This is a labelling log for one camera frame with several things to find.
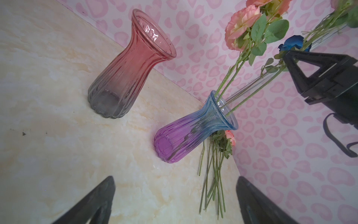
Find red glass vase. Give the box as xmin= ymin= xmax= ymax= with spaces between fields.
xmin=88 ymin=9 xmax=177 ymax=119

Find purple blue glass vase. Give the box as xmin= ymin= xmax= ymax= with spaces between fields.
xmin=154 ymin=91 xmax=239 ymax=163

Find cream white rose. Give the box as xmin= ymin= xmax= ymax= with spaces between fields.
xmin=223 ymin=0 xmax=358 ymax=104

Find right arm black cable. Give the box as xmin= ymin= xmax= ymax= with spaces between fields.
xmin=323 ymin=112 xmax=358 ymax=158

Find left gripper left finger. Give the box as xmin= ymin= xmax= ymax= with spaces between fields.
xmin=54 ymin=176 xmax=116 ymax=224

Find blue rose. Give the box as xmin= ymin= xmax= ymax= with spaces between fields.
xmin=225 ymin=35 xmax=313 ymax=117

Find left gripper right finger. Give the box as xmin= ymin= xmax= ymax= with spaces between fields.
xmin=236 ymin=176 xmax=298 ymax=224

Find pink rose spray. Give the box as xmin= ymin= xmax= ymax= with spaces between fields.
xmin=215 ymin=0 xmax=291 ymax=99

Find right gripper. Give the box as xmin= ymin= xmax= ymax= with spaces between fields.
xmin=283 ymin=50 xmax=358 ymax=128

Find pile of pink flowers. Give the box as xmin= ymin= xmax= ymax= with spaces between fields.
xmin=198 ymin=130 xmax=236 ymax=218

